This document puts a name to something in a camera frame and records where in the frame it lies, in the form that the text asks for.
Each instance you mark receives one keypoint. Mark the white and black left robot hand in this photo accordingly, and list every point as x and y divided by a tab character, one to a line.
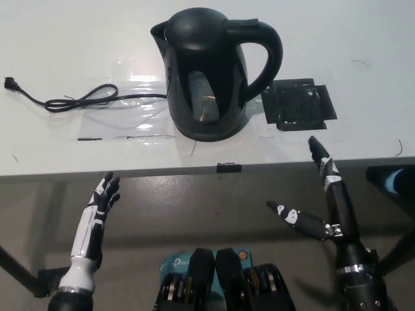
87	226

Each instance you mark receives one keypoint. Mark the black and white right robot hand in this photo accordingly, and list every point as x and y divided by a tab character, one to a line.
343	210

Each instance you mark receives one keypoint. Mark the black electric kettle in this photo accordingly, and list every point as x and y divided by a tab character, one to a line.
201	48

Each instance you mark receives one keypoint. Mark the round black kettle base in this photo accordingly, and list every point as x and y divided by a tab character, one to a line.
207	136

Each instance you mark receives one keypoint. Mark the black and blue object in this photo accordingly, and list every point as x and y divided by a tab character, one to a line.
394	179

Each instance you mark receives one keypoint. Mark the black table leg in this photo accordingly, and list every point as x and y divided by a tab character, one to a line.
397	249
19	269

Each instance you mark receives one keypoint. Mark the thin black tape strip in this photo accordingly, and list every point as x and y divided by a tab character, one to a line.
90	139

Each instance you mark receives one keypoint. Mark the teal router box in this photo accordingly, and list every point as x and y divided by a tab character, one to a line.
175	264

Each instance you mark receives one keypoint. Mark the black tape square patch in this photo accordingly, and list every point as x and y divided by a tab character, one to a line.
298	107

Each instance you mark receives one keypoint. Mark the clear plastic tape sheet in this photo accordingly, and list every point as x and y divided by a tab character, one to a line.
136	116

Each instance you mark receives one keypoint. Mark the small black tape tab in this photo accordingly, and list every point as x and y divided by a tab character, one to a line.
228	167

